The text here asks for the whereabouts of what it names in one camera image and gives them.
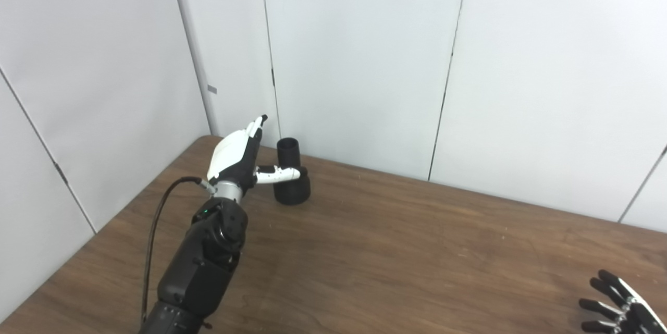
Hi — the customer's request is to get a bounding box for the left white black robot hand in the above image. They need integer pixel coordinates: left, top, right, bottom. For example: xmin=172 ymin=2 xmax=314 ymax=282
xmin=207 ymin=114 xmax=308 ymax=191

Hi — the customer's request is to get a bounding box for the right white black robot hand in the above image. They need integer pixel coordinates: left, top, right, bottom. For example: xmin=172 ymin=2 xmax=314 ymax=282
xmin=579 ymin=270 xmax=667 ymax=334

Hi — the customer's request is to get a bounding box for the black flared nozzle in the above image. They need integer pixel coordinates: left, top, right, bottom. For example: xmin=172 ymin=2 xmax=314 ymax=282
xmin=275 ymin=138 xmax=312 ymax=206

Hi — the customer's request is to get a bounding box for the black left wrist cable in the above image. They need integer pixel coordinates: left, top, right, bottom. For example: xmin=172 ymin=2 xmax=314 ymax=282
xmin=141 ymin=177 xmax=217 ymax=324

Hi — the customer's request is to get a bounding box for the white wall corner post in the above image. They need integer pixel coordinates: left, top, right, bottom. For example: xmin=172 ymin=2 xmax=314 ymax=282
xmin=167 ymin=0 xmax=215 ymax=138

